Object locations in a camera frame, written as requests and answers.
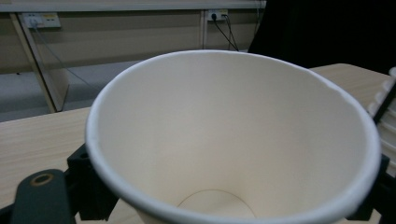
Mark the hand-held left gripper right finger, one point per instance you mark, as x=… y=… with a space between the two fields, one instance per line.
x=386 y=199

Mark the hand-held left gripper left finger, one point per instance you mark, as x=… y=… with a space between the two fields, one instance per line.
x=90 y=189

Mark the white paper cup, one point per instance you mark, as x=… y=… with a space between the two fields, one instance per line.
x=218 y=124

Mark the short stack of white cups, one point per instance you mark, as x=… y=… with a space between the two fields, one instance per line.
x=389 y=137

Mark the black curtain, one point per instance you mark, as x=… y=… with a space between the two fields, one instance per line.
x=327 y=31

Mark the white wall outlet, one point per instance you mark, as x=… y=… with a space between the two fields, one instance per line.
x=218 y=15
x=42 y=20

